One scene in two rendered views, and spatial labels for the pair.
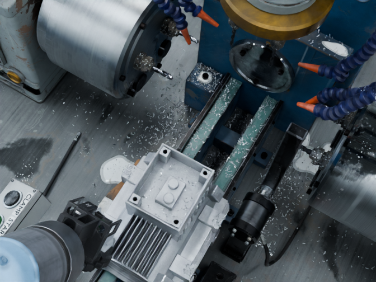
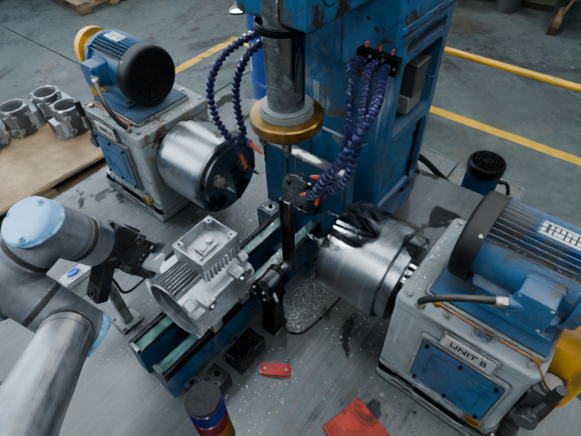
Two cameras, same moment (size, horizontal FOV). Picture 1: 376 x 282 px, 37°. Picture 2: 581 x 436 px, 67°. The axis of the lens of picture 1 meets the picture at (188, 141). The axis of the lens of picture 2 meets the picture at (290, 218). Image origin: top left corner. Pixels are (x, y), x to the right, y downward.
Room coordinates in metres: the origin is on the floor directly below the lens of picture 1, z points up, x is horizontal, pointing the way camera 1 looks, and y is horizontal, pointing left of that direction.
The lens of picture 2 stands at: (-0.27, -0.36, 1.93)
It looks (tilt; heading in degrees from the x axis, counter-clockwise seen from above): 47 degrees down; 16
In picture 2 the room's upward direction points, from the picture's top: 2 degrees counter-clockwise
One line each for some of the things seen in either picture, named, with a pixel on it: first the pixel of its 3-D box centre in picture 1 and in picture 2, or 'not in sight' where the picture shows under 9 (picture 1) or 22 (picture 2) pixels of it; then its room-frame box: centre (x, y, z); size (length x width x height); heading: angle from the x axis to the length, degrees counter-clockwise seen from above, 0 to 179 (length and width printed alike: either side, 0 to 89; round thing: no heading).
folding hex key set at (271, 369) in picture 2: not in sight; (275, 369); (0.19, -0.17, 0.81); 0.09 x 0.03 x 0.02; 99
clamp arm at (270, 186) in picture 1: (280, 163); (287, 236); (0.39, -0.16, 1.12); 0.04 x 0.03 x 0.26; 155
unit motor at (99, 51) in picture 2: not in sight; (124, 101); (0.80, 0.50, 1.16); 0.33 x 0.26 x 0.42; 65
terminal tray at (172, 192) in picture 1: (170, 193); (207, 248); (0.32, 0.02, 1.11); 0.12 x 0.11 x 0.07; 157
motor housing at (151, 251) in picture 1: (158, 229); (202, 282); (0.28, 0.04, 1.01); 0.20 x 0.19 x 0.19; 157
